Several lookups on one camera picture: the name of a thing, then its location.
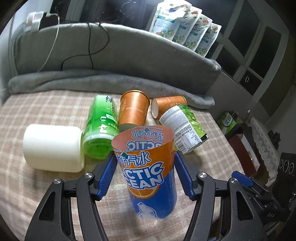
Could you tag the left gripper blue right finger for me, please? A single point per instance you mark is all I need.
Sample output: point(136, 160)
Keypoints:
point(238, 218)

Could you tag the lace covered side table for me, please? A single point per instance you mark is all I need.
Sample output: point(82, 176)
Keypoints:
point(265, 147)

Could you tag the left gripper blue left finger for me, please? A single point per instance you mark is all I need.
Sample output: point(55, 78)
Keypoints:
point(52, 219)

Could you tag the refill pouch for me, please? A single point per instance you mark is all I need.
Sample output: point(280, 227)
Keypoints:
point(186, 25)
point(208, 39)
point(197, 32)
point(167, 18)

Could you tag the green bottle cup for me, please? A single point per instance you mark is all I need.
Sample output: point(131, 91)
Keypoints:
point(101, 127)

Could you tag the orange paper cup near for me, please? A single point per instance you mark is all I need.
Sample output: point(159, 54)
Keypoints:
point(134, 105)

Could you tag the red cardboard box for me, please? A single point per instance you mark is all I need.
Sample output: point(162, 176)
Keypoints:
point(245, 154)

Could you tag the black device with dials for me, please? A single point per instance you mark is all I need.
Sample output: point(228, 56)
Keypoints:
point(284, 186)

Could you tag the white plastic cup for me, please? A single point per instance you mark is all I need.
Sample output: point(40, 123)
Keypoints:
point(53, 148)

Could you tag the orange blue Arctic Ocean cup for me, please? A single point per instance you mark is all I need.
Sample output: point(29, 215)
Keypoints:
point(146, 157)

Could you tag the orange paper cup far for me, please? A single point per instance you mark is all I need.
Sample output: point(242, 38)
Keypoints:
point(160, 105)

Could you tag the plaid table cloth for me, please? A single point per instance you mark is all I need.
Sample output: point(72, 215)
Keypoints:
point(22, 188)

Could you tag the green paper shopping bag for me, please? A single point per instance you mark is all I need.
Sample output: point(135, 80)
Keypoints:
point(227, 121)

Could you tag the white power strip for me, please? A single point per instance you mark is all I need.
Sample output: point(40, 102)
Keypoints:
point(38, 20)

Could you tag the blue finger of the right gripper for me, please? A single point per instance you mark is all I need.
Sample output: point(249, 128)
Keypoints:
point(266, 205)

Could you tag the grey covered backrest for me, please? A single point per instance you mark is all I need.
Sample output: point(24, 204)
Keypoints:
point(113, 48)

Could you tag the orange paper cup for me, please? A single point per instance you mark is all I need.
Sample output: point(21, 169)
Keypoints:
point(160, 105)
point(134, 105)

